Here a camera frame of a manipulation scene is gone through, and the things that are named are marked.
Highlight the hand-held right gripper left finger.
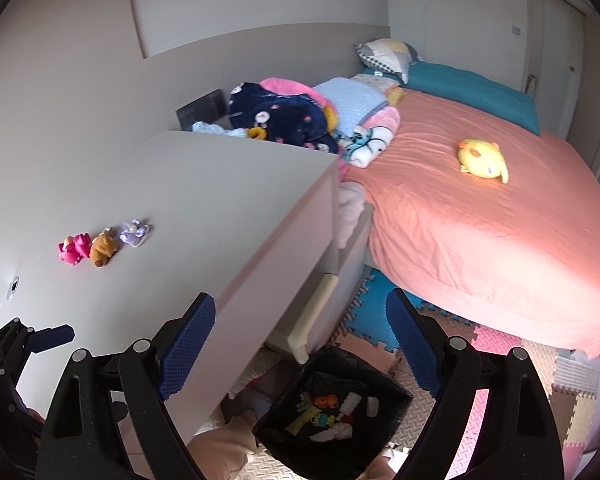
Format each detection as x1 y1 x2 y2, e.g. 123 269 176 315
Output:
40 292 218 480

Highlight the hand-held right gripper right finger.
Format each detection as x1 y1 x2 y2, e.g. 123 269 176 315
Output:
385 287 566 480

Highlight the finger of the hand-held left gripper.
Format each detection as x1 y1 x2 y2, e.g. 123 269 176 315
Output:
27 325 76 354

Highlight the black storage bin with toys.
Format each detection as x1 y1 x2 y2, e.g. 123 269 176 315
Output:
252 345 413 480

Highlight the white knotted towel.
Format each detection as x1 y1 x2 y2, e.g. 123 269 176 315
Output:
310 422 353 443

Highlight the yellow snack wrapper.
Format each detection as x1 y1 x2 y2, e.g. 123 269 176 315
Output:
285 407 321 436

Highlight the pink toy dinosaur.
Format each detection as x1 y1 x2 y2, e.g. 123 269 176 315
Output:
57 232 92 266

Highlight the brown toy animal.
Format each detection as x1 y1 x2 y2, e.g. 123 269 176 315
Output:
90 232 121 268

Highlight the person's leg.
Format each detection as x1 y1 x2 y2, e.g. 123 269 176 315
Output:
187 410 261 480

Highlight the white bedside cabinet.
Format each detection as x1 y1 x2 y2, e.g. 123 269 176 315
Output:
265 200 376 361

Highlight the bed with pink sheet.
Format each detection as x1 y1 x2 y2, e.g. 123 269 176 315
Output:
342 87 600 361

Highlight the cream fluffy blanket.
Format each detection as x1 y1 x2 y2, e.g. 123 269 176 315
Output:
337 181 366 248

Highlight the white desk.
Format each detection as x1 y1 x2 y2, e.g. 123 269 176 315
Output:
0 130 341 480

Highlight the foam puzzle floor mat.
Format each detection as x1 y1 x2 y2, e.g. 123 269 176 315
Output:
230 265 600 480

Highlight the yellow plush chick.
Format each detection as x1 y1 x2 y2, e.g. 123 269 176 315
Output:
456 139 510 184

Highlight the white printed cloth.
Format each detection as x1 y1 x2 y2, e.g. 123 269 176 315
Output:
340 125 396 170

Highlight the pale blue white cloth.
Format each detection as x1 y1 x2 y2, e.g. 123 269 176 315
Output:
191 121 248 140

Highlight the black box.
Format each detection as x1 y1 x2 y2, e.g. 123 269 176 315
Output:
176 89 228 131

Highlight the navy printed blanket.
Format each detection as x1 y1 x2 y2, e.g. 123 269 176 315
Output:
227 81 341 156

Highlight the light blue knitted blanket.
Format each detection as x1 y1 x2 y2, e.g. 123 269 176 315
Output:
312 77 388 136

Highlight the teal pillow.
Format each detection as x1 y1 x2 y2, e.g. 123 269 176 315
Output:
402 62 541 135

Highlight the pink fleece blanket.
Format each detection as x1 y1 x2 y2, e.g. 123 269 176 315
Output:
259 77 331 111

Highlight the patterned grey yellow pillow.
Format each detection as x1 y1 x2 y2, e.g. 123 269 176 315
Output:
355 38 423 83

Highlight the white wardrobe door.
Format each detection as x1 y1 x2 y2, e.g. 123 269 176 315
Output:
525 0 588 96

